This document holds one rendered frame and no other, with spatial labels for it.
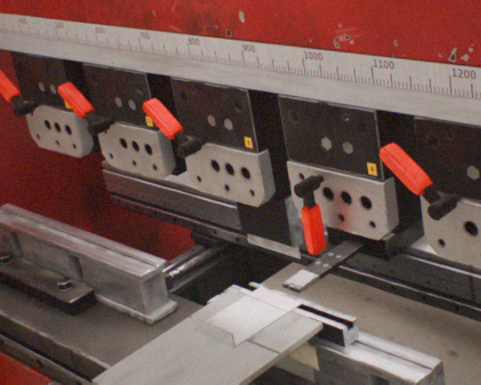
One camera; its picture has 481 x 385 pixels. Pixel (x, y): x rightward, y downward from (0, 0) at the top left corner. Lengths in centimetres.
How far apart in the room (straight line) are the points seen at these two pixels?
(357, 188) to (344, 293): 224
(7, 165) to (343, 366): 99
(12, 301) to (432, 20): 110
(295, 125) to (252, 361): 32
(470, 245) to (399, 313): 216
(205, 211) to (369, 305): 150
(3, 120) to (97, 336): 58
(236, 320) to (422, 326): 182
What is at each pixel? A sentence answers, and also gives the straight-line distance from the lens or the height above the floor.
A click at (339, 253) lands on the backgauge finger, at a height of 100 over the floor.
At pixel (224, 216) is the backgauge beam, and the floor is 94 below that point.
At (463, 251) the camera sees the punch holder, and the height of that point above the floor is 119.
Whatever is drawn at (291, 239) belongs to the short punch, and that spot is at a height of 111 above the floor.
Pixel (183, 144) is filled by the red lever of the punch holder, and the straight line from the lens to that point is 132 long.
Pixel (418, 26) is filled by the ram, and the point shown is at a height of 144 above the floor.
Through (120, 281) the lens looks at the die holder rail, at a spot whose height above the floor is 94.
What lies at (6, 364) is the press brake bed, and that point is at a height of 74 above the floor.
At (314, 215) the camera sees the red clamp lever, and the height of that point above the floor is 121.
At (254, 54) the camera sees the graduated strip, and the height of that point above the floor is 139.
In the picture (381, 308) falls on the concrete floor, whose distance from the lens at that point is 329.
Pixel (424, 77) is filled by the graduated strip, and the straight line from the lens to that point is 105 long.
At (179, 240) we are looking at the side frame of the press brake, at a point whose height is 66.
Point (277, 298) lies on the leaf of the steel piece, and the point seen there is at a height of 100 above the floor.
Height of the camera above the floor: 173
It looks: 24 degrees down
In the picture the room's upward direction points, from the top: 11 degrees counter-clockwise
